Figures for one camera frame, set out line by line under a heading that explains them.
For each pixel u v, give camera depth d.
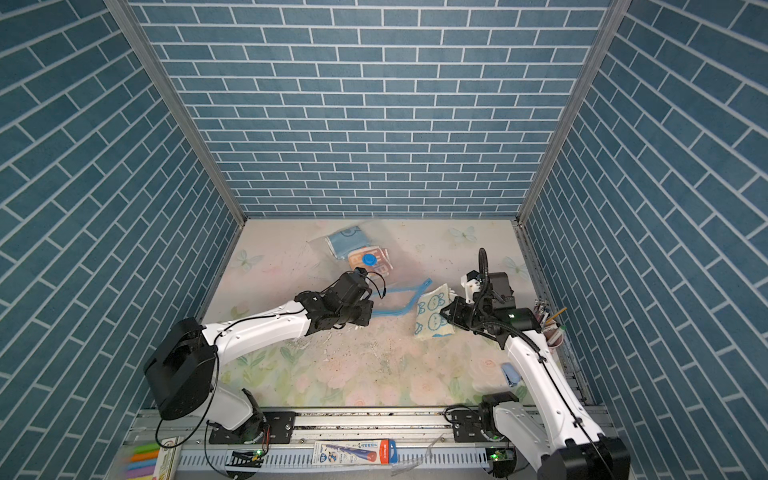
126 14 0.70
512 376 0.79
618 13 0.71
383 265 1.02
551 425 0.43
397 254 1.09
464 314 0.68
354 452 0.69
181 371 0.43
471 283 0.74
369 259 1.04
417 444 0.72
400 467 0.69
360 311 0.77
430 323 0.79
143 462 0.68
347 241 1.13
